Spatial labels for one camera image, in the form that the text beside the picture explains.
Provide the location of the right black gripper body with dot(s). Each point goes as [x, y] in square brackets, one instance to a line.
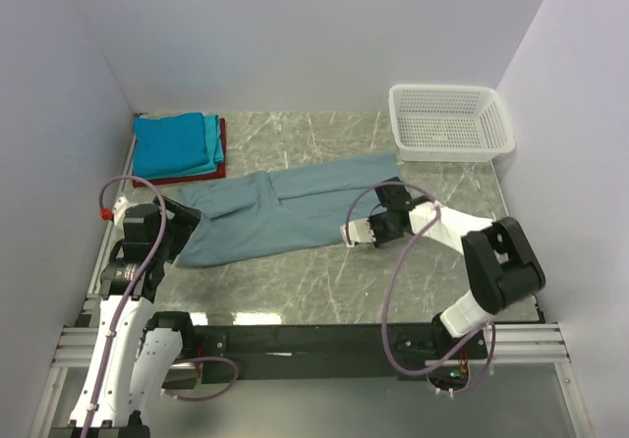
[382, 228]

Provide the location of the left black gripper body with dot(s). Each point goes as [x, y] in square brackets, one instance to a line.
[178, 232]

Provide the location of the grey-blue t-shirt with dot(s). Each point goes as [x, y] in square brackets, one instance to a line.
[266, 213]

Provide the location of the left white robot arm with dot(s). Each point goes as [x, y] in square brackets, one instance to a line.
[135, 344]

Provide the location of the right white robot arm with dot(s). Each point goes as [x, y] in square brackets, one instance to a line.
[501, 266]

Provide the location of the folded dark red t-shirt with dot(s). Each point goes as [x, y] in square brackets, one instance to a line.
[195, 174]

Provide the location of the folded teal t-shirt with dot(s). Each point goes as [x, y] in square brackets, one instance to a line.
[213, 143]

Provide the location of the folded blue t-shirt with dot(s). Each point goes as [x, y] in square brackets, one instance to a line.
[169, 145]

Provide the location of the white plastic basket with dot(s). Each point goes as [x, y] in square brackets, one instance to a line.
[449, 123]

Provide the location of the black base beam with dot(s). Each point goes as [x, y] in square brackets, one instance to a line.
[288, 352]

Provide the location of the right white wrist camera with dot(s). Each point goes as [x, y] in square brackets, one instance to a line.
[357, 232]

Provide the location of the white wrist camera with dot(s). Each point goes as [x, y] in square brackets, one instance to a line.
[116, 213]
[357, 232]

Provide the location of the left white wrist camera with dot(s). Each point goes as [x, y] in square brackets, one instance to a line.
[116, 213]

